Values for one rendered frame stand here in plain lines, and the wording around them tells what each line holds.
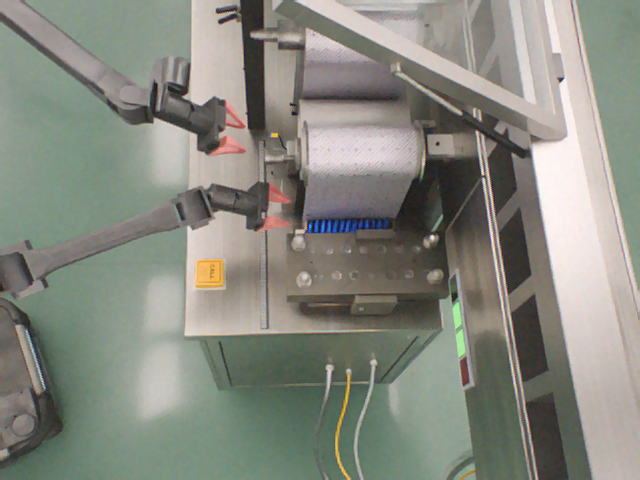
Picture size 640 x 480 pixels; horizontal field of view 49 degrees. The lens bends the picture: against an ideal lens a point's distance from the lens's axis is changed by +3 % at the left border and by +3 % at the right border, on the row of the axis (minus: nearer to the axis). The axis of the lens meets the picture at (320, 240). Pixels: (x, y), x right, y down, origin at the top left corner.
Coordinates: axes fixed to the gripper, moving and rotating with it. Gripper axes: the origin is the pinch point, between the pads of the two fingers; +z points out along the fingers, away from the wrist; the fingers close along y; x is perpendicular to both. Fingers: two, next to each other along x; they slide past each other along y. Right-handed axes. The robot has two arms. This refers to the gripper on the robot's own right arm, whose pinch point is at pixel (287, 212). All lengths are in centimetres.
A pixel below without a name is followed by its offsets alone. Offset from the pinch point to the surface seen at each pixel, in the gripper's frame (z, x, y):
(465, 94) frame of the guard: -10, 72, 10
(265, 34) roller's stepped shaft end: -15.9, 18.8, -32.1
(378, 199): 17.2, 13.6, -2.2
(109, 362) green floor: -7, -126, 16
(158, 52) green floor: 1, -126, -122
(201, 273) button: -11.2, -24.8, 10.3
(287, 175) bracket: -1.3, 2.4, -8.5
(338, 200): 8.9, 9.1, -1.8
